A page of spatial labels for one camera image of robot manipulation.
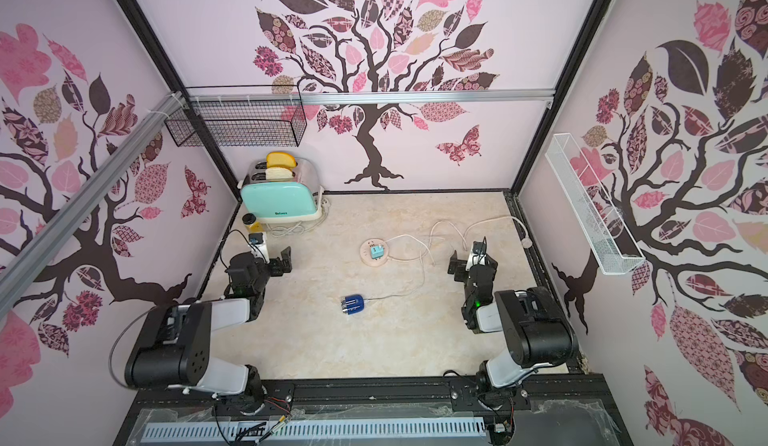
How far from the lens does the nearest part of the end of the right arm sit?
0.83 meters

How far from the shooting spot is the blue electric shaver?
88 cm

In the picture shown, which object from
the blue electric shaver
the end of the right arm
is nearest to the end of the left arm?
the blue electric shaver
